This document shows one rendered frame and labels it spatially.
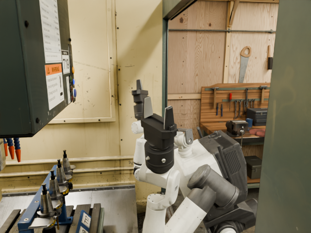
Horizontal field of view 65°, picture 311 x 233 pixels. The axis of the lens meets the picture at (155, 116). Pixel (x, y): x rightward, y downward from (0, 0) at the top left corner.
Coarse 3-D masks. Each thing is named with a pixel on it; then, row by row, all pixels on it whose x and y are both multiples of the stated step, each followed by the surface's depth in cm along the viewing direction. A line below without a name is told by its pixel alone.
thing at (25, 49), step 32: (0, 0) 42; (32, 0) 50; (64, 0) 78; (0, 32) 43; (32, 32) 49; (64, 32) 77; (0, 64) 45; (32, 64) 48; (0, 96) 46; (32, 96) 48; (64, 96) 74; (0, 128) 47; (32, 128) 48
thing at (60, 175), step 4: (56, 168) 108; (60, 168) 108; (56, 172) 108; (60, 172) 108; (64, 172) 110; (56, 176) 108; (60, 176) 108; (64, 176) 109; (60, 180) 108; (64, 180) 109
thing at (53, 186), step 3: (51, 180) 97; (54, 180) 97; (51, 183) 97; (54, 183) 97; (57, 183) 99; (51, 186) 97; (54, 186) 97; (57, 186) 99; (51, 189) 97; (54, 189) 98; (57, 189) 98; (51, 192) 97; (54, 192) 98; (57, 192) 98; (60, 192) 100; (51, 195) 98; (54, 195) 98; (57, 195) 98
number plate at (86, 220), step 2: (84, 214) 131; (84, 216) 129; (86, 216) 131; (88, 216) 132; (82, 218) 127; (84, 218) 128; (86, 218) 129; (88, 218) 131; (90, 218) 133; (82, 220) 125; (84, 220) 127; (86, 220) 128; (88, 220) 130; (90, 220) 131; (82, 222) 124; (84, 222) 125; (86, 222) 127; (88, 222) 128; (84, 224) 125; (86, 224) 126; (88, 224) 127; (88, 226) 126
